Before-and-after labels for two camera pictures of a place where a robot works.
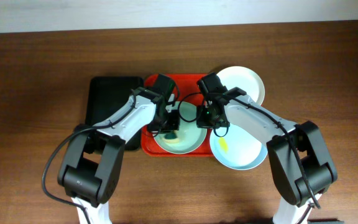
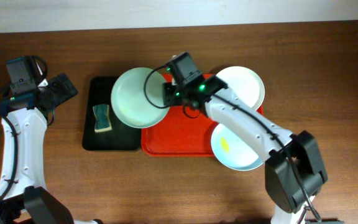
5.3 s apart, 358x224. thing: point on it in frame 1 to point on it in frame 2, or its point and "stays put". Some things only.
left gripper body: x=169 y=125 to x=64 y=86
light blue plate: x=238 y=149 stays put
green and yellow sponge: x=171 y=137 to x=102 y=122
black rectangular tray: x=105 y=93 stays put
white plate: x=242 y=77 stays put
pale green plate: x=189 y=137 to x=137 y=98
